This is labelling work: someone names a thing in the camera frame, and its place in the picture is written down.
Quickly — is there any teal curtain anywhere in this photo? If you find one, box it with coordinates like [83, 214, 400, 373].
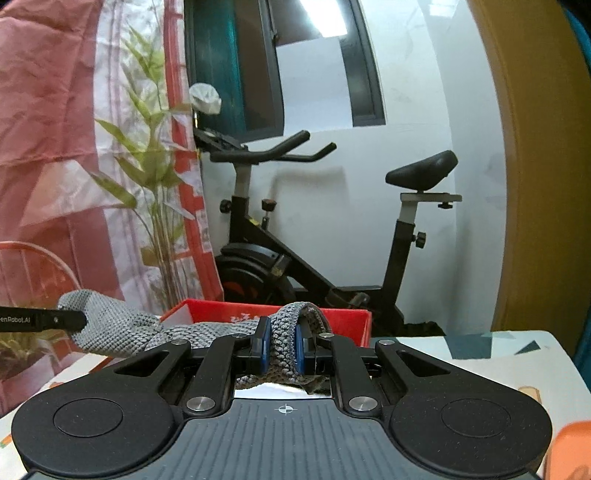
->
[559, 1, 590, 383]

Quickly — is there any black exercise bike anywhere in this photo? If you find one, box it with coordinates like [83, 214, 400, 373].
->
[195, 123, 460, 336]

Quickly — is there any grey knitted cloth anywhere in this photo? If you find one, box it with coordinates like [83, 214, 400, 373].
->
[58, 290, 332, 394]

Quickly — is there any red strawberry cardboard box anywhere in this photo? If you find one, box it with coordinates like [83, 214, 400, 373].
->
[94, 298, 374, 375]

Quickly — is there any pink printed backdrop curtain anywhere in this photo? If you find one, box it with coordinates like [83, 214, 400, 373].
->
[0, 0, 226, 416]

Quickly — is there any dark window frame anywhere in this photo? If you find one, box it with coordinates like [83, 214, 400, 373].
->
[184, 1, 386, 142]

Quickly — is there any orange plastic dish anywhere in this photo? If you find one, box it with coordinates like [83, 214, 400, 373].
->
[542, 420, 591, 480]

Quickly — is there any brown wooden door frame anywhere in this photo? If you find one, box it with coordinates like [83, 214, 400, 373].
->
[469, 1, 590, 355]

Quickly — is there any patterned white table cloth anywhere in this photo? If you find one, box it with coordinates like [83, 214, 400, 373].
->
[0, 329, 591, 480]

